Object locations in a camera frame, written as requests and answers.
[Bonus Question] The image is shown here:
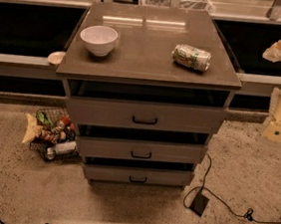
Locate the red capped bottle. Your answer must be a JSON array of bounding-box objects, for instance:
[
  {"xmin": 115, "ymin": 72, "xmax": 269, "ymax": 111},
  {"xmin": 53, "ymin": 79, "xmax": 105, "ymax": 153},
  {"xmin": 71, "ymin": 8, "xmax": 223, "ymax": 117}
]
[{"xmin": 60, "ymin": 116, "xmax": 71, "ymax": 126}]

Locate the green white soda can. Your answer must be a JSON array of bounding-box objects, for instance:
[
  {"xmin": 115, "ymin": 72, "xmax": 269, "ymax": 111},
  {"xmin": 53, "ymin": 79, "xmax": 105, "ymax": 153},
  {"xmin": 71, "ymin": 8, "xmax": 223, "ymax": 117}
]
[{"xmin": 171, "ymin": 44, "xmax": 211, "ymax": 72}]

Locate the grey drawer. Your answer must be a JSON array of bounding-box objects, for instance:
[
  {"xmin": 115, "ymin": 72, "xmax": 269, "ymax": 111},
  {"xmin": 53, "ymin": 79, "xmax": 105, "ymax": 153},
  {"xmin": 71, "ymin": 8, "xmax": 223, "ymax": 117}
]
[
  {"xmin": 76, "ymin": 136, "xmax": 208, "ymax": 164},
  {"xmin": 66, "ymin": 97, "xmax": 226, "ymax": 133},
  {"xmin": 83, "ymin": 164, "xmax": 194, "ymax": 187}
]

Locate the grey bottom drawer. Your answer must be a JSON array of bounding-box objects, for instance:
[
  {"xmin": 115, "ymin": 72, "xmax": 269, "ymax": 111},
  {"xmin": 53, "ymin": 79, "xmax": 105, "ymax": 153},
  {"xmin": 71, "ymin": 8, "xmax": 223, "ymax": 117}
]
[{"xmin": 83, "ymin": 164, "xmax": 194, "ymax": 187}]

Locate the grey metal railing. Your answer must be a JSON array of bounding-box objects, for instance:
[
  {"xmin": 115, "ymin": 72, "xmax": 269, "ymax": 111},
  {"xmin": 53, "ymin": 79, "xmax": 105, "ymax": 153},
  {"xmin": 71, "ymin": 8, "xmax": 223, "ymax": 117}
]
[{"xmin": 0, "ymin": 0, "xmax": 281, "ymax": 80}]

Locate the black floor cable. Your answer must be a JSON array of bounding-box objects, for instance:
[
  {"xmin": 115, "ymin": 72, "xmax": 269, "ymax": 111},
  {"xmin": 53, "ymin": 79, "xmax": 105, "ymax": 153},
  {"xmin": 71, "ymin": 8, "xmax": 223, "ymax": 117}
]
[{"xmin": 180, "ymin": 151, "xmax": 281, "ymax": 224}]

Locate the yellow chip bag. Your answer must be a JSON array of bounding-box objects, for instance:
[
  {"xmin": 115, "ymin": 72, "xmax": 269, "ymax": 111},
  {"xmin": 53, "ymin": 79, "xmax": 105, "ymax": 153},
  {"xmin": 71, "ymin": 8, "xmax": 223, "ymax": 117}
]
[{"xmin": 22, "ymin": 113, "xmax": 43, "ymax": 144}]

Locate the grey middle drawer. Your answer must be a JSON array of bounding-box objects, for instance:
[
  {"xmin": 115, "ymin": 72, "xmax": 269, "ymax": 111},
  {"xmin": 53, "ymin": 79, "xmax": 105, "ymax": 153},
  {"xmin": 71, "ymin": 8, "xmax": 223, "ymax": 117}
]
[{"xmin": 76, "ymin": 136, "xmax": 208, "ymax": 164}]

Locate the white plastic bottle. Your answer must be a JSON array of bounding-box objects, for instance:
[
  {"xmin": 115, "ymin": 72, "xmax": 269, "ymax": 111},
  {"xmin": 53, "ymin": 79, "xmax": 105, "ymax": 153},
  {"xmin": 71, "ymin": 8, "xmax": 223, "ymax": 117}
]
[{"xmin": 55, "ymin": 141, "xmax": 76, "ymax": 154}]

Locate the black power adapter box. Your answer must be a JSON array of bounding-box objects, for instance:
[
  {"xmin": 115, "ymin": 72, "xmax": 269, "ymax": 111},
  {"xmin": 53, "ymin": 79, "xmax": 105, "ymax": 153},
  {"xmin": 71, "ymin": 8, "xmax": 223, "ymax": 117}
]
[{"xmin": 189, "ymin": 190, "xmax": 209, "ymax": 216}]

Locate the white ceramic bowl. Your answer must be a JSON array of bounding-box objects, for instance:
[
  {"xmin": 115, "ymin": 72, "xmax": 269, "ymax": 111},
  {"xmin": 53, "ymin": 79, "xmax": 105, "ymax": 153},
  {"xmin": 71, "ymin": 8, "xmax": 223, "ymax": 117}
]
[{"xmin": 80, "ymin": 25, "xmax": 119, "ymax": 57}]

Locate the grey drawer cabinet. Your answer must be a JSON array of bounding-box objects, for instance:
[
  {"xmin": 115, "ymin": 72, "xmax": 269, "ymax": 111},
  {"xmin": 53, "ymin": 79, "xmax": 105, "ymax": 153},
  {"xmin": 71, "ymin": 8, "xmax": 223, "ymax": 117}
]
[{"xmin": 44, "ymin": 0, "xmax": 251, "ymax": 198}]

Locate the grey top drawer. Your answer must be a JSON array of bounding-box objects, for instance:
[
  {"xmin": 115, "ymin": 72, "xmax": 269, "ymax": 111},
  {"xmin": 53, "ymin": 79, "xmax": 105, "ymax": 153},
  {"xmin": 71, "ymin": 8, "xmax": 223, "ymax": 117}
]
[{"xmin": 66, "ymin": 97, "xmax": 226, "ymax": 133}]

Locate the white mesh bin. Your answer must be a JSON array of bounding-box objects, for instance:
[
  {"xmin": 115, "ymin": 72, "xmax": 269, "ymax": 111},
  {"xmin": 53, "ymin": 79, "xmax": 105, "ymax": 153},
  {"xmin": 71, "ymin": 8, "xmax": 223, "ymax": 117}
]
[{"xmin": 139, "ymin": 0, "xmax": 215, "ymax": 12}]

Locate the black wire basket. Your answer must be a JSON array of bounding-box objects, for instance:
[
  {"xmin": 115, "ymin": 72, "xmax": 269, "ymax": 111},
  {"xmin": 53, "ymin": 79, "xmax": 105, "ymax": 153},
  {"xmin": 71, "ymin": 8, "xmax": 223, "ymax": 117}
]
[{"xmin": 29, "ymin": 108, "xmax": 80, "ymax": 161}]

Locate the green snack bag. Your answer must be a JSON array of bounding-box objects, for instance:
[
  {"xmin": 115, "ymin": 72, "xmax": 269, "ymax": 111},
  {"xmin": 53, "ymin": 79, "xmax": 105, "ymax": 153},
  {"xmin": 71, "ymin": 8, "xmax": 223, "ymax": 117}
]
[{"xmin": 36, "ymin": 112, "xmax": 52, "ymax": 126}]

